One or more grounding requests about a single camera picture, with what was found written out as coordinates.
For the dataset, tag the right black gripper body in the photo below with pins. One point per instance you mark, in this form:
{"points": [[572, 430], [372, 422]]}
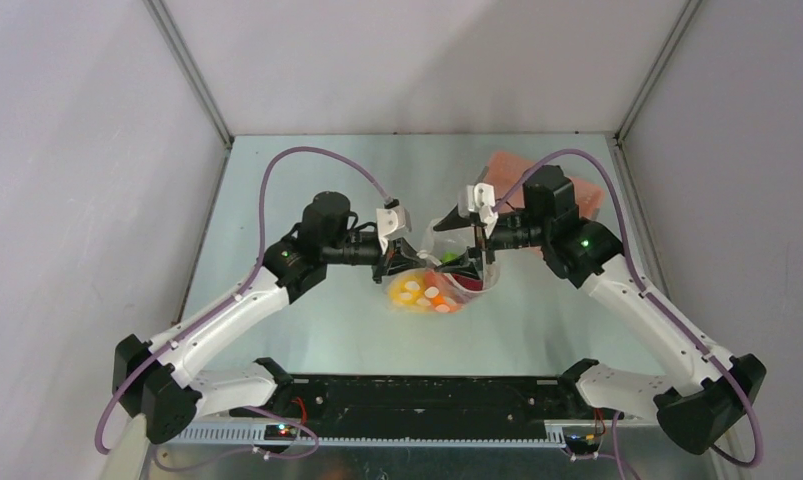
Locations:
{"points": [[479, 241]]}

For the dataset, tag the aluminium frame rail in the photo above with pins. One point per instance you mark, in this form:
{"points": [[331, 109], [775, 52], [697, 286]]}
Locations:
{"points": [[374, 407]]}

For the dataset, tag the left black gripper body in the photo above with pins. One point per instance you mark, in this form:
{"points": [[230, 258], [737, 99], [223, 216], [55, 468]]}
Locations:
{"points": [[353, 249]]}

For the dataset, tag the pink plastic basket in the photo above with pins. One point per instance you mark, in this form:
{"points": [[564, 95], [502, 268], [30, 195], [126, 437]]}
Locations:
{"points": [[506, 173]]}

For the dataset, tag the orange fruit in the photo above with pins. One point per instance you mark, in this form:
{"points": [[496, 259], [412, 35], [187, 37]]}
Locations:
{"points": [[438, 300]]}

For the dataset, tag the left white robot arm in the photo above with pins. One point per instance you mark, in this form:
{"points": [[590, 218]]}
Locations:
{"points": [[209, 331]]}

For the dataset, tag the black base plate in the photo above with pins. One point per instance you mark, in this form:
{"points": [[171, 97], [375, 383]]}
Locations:
{"points": [[431, 408]]}

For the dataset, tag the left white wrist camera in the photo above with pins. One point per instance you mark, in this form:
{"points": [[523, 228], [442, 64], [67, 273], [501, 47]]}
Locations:
{"points": [[393, 223]]}

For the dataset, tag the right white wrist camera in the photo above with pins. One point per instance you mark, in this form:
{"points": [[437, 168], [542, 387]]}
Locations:
{"points": [[476, 203]]}

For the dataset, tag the clear dotted zip top bag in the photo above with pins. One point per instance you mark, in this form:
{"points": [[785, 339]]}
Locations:
{"points": [[433, 246]]}

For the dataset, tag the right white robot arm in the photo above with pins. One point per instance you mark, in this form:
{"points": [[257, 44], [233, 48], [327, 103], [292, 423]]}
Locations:
{"points": [[704, 389]]}

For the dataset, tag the red fruit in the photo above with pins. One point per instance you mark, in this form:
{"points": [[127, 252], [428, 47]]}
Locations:
{"points": [[468, 285]]}

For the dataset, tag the yellow lemon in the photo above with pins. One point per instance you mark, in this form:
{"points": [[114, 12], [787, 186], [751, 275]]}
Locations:
{"points": [[407, 290]]}

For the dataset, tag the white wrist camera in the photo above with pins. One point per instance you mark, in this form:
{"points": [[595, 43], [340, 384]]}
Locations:
{"points": [[393, 223], [476, 203]]}

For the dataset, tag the orange red carrot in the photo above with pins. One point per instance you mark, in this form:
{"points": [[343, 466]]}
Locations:
{"points": [[436, 280]]}

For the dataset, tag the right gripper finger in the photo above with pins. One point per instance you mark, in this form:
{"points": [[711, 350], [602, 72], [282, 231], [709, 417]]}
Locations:
{"points": [[457, 219], [472, 263]]}

